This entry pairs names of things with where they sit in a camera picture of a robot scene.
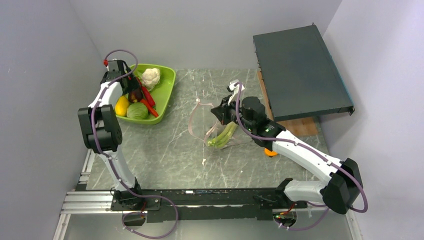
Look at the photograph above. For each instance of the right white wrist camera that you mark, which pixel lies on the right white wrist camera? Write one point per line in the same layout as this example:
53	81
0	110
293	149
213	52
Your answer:
235	88

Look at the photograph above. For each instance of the dark green metal case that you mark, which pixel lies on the dark green metal case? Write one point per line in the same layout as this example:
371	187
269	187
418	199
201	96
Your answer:
300	77

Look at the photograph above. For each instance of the clear zip top bag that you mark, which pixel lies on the clear zip top bag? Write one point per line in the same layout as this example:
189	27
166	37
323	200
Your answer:
203	125

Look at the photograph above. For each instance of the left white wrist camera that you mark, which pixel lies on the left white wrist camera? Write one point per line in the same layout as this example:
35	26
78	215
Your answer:
114	68

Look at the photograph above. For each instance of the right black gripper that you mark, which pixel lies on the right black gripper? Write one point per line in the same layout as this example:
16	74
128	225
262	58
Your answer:
222	112

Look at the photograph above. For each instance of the green plastic basket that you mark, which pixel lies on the green plastic basket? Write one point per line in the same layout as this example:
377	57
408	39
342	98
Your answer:
161	93

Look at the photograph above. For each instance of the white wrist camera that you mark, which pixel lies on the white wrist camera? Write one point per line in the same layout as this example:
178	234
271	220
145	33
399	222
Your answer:
114	68
235	88

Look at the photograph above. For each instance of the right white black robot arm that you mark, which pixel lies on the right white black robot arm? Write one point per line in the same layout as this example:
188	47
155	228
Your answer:
339	184

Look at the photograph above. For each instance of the dark purple onion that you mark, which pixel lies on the dark purple onion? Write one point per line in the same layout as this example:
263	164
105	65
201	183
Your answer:
135	96

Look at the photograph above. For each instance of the white cauliflower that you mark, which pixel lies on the white cauliflower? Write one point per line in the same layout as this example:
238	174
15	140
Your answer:
150	78

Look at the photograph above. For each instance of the orange carrot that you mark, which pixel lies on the orange carrot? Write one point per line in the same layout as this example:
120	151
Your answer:
150	109

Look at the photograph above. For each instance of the red chili pepper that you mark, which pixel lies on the red chili pepper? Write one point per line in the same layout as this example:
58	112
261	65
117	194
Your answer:
146	94

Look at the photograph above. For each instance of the orange tape measure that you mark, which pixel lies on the orange tape measure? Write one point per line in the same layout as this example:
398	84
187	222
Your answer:
270	153

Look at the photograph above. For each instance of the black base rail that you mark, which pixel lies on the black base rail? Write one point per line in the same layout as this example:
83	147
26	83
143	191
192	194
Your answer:
160	205

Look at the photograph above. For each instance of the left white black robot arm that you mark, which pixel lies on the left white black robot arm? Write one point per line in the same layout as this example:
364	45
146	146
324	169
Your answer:
102	133

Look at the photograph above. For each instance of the wooden board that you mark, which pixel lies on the wooden board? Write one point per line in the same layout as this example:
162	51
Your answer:
299	127

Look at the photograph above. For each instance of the green cabbage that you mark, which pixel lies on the green cabbage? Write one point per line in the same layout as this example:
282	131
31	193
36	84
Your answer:
137	111

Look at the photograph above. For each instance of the yellow bell pepper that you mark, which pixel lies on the yellow bell pepper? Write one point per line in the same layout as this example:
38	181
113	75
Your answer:
121	106

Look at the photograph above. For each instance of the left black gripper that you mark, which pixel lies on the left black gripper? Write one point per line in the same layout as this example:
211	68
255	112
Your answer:
133	83

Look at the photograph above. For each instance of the green celery stalk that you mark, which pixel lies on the green celery stalk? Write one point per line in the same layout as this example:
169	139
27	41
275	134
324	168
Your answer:
224	137

